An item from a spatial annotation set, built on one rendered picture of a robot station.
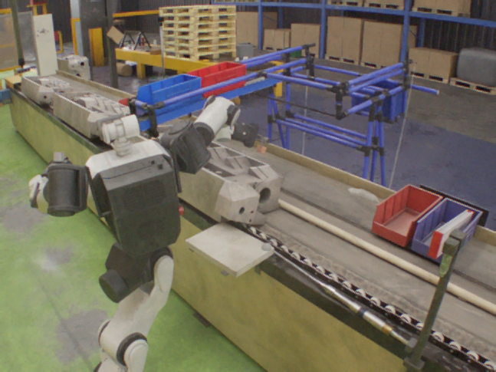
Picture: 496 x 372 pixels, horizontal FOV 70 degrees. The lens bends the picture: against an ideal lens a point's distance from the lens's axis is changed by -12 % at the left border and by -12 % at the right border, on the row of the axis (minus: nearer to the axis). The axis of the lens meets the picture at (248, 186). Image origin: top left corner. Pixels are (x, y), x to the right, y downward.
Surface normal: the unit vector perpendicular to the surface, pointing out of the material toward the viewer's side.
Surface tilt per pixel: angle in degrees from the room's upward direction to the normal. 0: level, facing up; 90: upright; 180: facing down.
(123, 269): 50
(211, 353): 0
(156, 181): 92
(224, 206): 71
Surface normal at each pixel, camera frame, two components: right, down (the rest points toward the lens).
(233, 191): 0.51, -0.54
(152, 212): 0.48, 0.63
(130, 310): -0.43, -0.39
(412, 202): -0.74, 0.27
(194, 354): 0.00, -0.90
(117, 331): -0.31, -0.59
